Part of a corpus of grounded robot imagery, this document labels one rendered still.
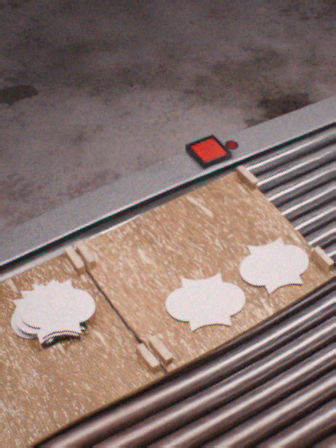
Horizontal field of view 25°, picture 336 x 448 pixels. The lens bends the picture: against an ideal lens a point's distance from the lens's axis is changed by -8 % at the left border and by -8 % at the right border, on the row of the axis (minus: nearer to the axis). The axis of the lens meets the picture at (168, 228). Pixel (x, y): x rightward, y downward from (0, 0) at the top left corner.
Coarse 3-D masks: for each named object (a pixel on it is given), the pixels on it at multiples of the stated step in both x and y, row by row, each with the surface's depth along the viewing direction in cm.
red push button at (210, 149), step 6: (198, 144) 178; (204, 144) 178; (210, 144) 178; (216, 144) 178; (198, 150) 176; (204, 150) 176; (210, 150) 176; (216, 150) 176; (222, 150) 176; (204, 156) 175; (210, 156) 175; (216, 156) 175
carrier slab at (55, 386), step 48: (0, 288) 149; (96, 288) 150; (0, 336) 141; (96, 336) 142; (0, 384) 134; (48, 384) 134; (96, 384) 135; (144, 384) 135; (0, 432) 128; (48, 432) 128
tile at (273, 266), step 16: (256, 256) 154; (272, 256) 154; (288, 256) 154; (304, 256) 154; (240, 272) 151; (256, 272) 151; (272, 272) 151; (288, 272) 151; (304, 272) 152; (272, 288) 149
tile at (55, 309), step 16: (48, 288) 144; (64, 288) 144; (32, 304) 141; (48, 304) 142; (64, 304) 142; (80, 304) 142; (32, 320) 139; (48, 320) 139; (64, 320) 139; (80, 320) 139; (48, 336) 137
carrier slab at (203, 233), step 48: (192, 192) 166; (240, 192) 167; (96, 240) 158; (144, 240) 158; (192, 240) 158; (240, 240) 158; (288, 240) 158; (144, 288) 150; (240, 288) 150; (288, 288) 150; (144, 336) 142; (192, 336) 142; (240, 336) 144
